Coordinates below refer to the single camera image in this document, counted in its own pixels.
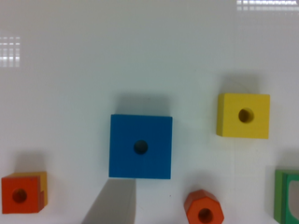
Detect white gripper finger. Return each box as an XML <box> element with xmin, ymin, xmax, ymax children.
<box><xmin>81</xmin><ymin>179</ymin><xmax>136</xmax><ymax>224</ymax></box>

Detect blue square block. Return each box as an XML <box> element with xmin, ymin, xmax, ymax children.
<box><xmin>108</xmin><ymin>115</ymin><xmax>173</xmax><ymax>179</ymax></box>

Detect orange hexagonal block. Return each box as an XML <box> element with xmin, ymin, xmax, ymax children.
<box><xmin>184</xmin><ymin>189</ymin><xmax>224</xmax><ymax>224</ymax></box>

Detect orange and yellow square block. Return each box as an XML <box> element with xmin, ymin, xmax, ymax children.
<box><xmin>1</xmin><ymin>172</ymin><xmax>48</xmax><ymax>214</ymax></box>

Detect green square block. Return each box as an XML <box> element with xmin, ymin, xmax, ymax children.
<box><xmin>274</xmin><ymin>170</ymin><xmax>299</xmax><ymax>224</ymax></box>

